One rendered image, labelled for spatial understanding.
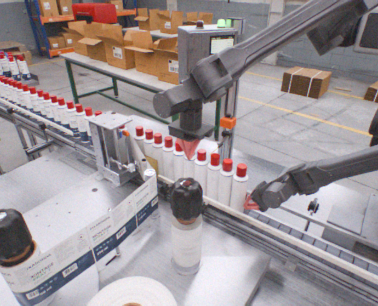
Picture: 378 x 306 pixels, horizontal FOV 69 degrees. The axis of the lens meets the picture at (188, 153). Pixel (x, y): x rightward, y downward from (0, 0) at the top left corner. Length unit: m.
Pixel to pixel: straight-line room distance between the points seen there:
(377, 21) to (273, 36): 0.63
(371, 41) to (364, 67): 5.09
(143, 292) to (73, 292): 0.26
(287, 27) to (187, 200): 0.43
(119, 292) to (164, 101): 0.42
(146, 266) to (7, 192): 0.76
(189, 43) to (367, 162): 0.56
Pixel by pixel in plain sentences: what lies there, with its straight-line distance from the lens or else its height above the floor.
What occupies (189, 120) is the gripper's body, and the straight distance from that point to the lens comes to 0.66.
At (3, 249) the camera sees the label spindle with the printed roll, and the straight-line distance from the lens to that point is 0.71.
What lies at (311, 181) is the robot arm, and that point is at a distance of 0.83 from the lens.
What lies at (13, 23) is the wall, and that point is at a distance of 8.37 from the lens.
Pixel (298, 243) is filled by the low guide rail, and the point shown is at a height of 0.91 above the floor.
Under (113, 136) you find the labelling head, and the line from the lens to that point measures 1.08.
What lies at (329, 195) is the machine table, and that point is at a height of 0.83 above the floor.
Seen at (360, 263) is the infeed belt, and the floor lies 0.88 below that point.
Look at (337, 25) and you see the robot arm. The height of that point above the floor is 1.49.
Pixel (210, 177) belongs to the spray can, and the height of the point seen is 1.00.
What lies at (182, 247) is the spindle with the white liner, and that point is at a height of 1.00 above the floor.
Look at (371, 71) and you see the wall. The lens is 6.29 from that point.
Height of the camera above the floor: 1.59
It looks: 32 degrees down
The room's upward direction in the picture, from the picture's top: straight up
